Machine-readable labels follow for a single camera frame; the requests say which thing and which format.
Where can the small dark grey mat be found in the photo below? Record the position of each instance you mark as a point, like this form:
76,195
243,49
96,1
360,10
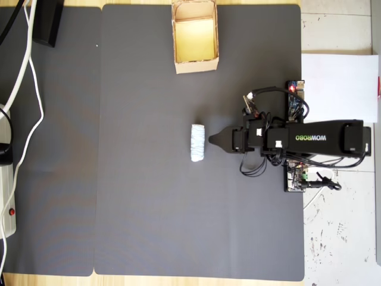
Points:
59,149

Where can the white paper sheet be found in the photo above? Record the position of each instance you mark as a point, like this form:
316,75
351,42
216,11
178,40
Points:
339,89

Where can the black rectangular box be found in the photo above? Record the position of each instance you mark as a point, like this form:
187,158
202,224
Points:
47,21

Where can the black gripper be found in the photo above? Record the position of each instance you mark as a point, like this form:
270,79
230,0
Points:
253,143

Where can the small camera circuit board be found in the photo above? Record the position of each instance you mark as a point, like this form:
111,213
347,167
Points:
251,105

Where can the open cardboard box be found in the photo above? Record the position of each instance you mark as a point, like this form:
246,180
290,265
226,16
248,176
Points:
196,67

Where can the board with green terminal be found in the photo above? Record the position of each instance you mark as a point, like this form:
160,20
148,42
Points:
293,178

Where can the large dark grey mat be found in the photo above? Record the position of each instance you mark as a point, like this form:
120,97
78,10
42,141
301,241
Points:
166,208

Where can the black WOWROBO robot arm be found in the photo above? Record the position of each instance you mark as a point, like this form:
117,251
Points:
312,138

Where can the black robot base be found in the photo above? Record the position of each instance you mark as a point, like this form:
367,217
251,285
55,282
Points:
368,134

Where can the blue board with red LED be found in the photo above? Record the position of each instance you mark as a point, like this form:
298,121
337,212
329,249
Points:
294,101

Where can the red flat object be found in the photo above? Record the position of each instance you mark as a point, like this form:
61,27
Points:
379,86

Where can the white power strip red button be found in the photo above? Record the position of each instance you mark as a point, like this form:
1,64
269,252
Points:
7,193

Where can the block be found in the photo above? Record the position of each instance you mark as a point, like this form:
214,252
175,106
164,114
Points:
198,143

